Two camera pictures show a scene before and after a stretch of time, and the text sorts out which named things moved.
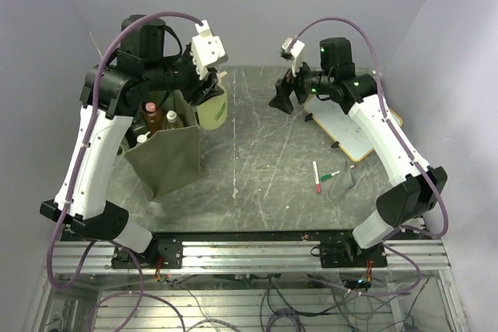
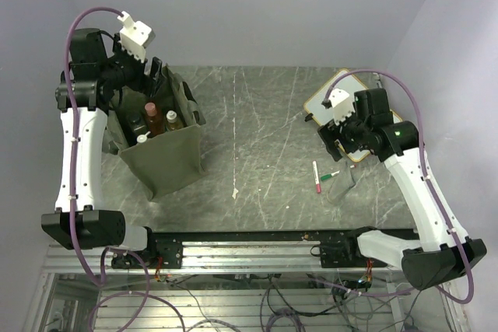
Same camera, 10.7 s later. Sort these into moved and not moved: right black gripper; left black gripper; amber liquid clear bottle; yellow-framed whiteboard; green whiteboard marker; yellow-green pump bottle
Moved: right black gripper; left black gripper
Not moved: green whiteboard marker; amber liquid clear bottle; yellow-green pump bottle; yellow-framed whiteboard
